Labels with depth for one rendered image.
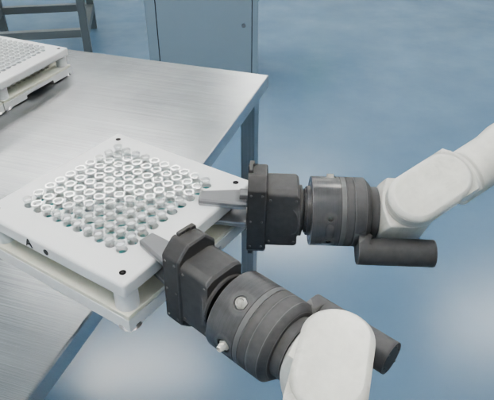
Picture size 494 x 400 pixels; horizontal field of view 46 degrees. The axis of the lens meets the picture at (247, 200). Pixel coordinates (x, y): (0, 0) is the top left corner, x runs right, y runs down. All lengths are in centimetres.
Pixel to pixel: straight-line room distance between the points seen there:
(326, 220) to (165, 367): 127
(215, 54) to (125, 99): 200
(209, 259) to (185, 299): 5
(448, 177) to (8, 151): 90
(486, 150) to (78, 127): 88
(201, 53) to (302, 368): 300
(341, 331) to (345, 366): 4
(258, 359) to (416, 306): 162
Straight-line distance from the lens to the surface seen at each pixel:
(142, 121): 135
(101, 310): 69
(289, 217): 72
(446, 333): 208
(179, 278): 61
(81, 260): 67
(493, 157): 80
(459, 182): 74
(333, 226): 71
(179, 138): 127
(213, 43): 340
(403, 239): 74
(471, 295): 224
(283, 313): 55
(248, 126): 158
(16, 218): 76
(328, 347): 51
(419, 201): 71
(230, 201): 72
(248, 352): 55
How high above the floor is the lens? 147
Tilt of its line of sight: 35 degrees down
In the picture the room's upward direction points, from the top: straight up
